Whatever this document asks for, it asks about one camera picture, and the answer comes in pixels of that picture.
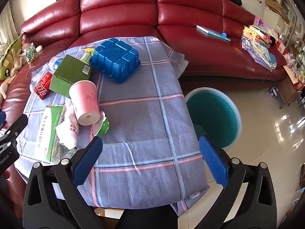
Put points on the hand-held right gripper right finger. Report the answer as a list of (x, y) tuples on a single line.
[(213, 162)]

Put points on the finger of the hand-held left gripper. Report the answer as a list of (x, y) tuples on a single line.
[(2, 118), (16, 126)]

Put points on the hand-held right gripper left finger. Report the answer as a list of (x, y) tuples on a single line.
[(87, 163)]

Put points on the green white tissue pack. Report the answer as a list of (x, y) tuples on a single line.
[(47, 136)]

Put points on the green yogurt cup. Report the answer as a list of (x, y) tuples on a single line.
[(103, 127)]

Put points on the white printed plastic bag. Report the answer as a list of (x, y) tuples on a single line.
[(68, 128)]

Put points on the red soda can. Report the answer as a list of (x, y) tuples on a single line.
[(43, 88)]

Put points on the teal round bin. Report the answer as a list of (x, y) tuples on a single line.
[(214, 114)]

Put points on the pink paper cup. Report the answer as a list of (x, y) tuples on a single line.
[(83, 100)]

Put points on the clear plastic water bottle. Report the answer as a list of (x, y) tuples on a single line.
[(56, 64)]

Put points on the green cardboard box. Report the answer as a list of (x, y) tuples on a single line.
[(69, 74)]

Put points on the red yellow snack bag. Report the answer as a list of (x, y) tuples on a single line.
[(88, 50)]

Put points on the blue plastic tray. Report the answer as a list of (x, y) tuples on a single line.
[(114, 57)]

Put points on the green plush toy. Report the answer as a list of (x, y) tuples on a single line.
[(9, 59)]

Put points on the beige plush rabbit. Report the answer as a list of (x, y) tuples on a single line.
[(20, 59)]

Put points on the blue-grey checked cloth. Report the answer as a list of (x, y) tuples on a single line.
[(143, 124)]

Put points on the jar of coloured beads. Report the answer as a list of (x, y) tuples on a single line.
[(30, 53)]

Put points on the person's leg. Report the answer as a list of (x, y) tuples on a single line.
[(147, 219)]

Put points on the beige curtain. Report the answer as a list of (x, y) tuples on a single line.
[(9, 21)]

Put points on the wooden cabinet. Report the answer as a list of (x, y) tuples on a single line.
[(288, 90)]

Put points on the red leather sofa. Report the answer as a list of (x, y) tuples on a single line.
[(190, 52)]

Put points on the pile of books and cloths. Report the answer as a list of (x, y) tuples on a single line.
[(257, 47)]

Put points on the small blue toy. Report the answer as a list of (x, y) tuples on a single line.
[(224, 35)]

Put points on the thin teal book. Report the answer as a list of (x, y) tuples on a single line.
[(209, 31)]

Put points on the wooden table frame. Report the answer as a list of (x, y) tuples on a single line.
[(107, 213)]

